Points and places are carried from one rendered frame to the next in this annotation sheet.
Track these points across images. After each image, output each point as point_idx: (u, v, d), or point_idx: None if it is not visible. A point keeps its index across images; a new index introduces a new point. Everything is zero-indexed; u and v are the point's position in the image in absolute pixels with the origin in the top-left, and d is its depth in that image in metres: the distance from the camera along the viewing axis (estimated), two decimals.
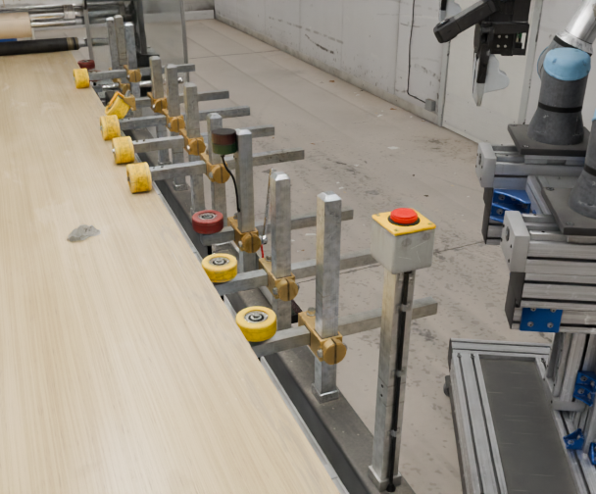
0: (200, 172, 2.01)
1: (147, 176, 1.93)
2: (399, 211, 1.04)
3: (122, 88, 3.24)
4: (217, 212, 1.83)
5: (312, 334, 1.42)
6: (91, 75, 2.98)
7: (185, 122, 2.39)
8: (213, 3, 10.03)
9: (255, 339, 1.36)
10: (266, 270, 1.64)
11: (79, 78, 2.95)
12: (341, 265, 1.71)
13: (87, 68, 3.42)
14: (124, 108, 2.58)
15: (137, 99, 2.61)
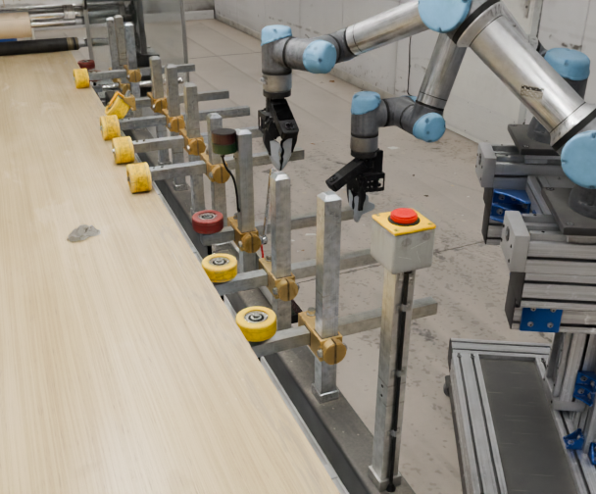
0: (200, 172, 2.01)
1: (147, 176, 1.93)
2: (399, 211, 1.04)
3: (122, 88, 3.24)
4: (217, 212, 1.83)
5: (312, 334, 1.42)
6: (91, 75, 2.98)
7: (185, 122, 2.39)
8: (213, 3, 10.03)
9: (255, 339, 1.36)
10: (266, 270, 1.64)
11: (79, 78, 2.95)
12: (341, 265, 1.71)
13: (87, 68, 3.42)
14: (124, 108, 2.58)
15: (137, 99, 2.61)
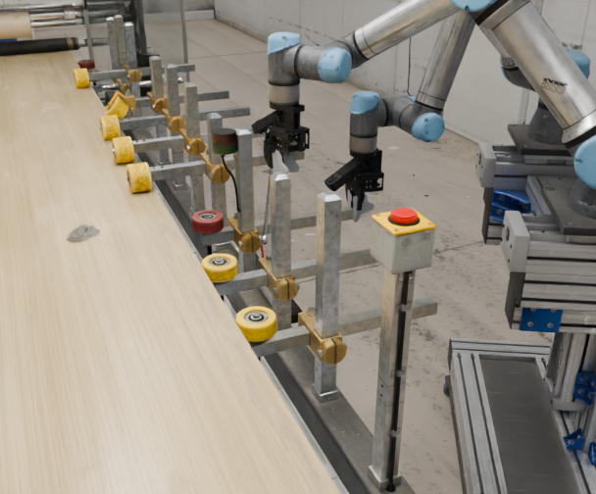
0: (200, 172, 2.01)
1: (147, 176, 1.93)
2: (399, 211, 1.04)
3: (122, 88, 3.24)
4: (217, 212, 1.83)
5: (312, 334, 1.42)
6: (91, 75, 2.98)
7: (185, 122, 2.39)
8: (213, 3, 10.03)
9: (255, 339, 1.36)
10: (266, 270, 1.64)
11: (79, 78, 2.95)
12: (341, 265, 1.71)
13: (87, 68, 3.42)
14: (124, 108, 2.58)
15: (137, 99, 2.61)
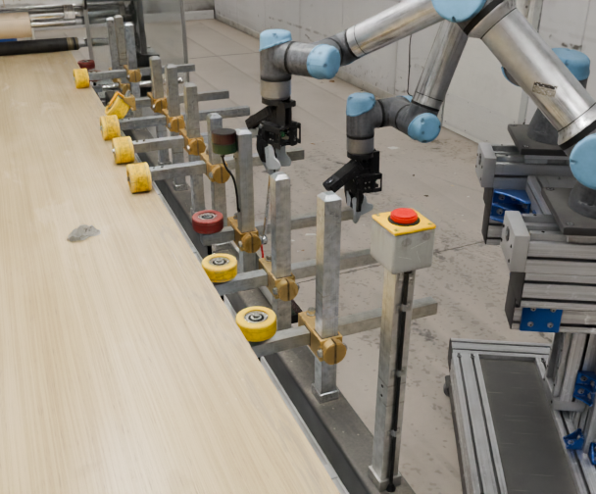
0: (200, 172, 2.01)
1: (147, 176, 1.93)
2: (399, 211, 1.04)
3: (122, 88, 3.24)
4: (217, 212, 1.83)
5: (312, 334, 1.42)
6: (91, 75, 2.98)
7: (185, 122, 2.39)
8: (213, 3, 10.03)
9: (255, 339, 1.36)
10: (266, 270, 1.64)
11: (79, 78, 2.95)
12: (341, 265, 1.71)
13: (87, 68, 3.42)
14: (124, 108, 2.58)
15: (137, 99, 2.61)
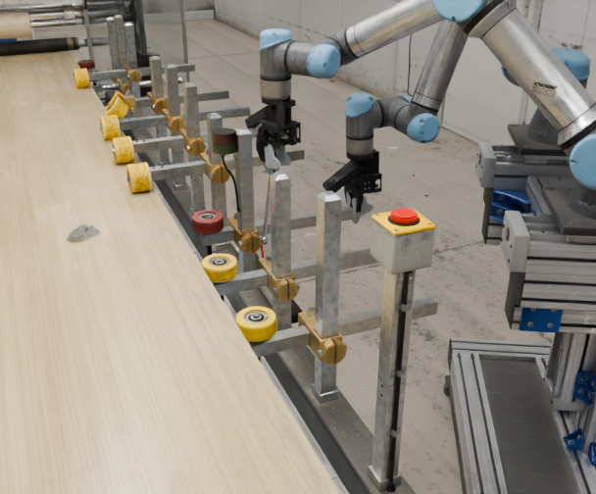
0: (200, 172, 2.01)
1: (147, 176, 1.93)
2: (399, 211, 1.04)
3: (122, 88, 3.24)
4: (217, 212, 1.83)
5: (312, 334, 1.42)
6: (91, 75, 2.98)
7: (185, 122, 2.39)
8: (213, 3, 10.03)
9: (255, 339, 1.36)
10: (266, 270, 1.64)
11: (79, 78, 2.95)
12: (341, 265, 1.71)
13: (87, 68, 3.42)
14: (124, 108, 2.58)
15: (137, 99, 2.61)
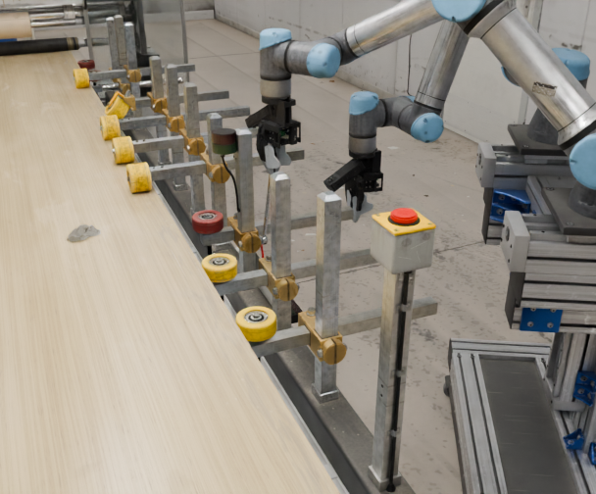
0: (200, 172, 2.01)
1: (147, 176, 1.93)
2: (399, 211, 1.04)
3: (122, 88, 3.24)
4: (217, 212, 1.83)
5: (312, 334, 1.42)
6: (91, 75, 2.98)
7: (185, 122, 2.39)
8: (213, 3, 10.03)
9: (255, 339, 1.36)
10: (266, 270, 1.64)
11: (79, 78, 2.95)
12: (341, 265, 1.71)
13: (87, 68, 3.42)
14: (124, 108, 2.58)
15: (137, 99, 2.61)
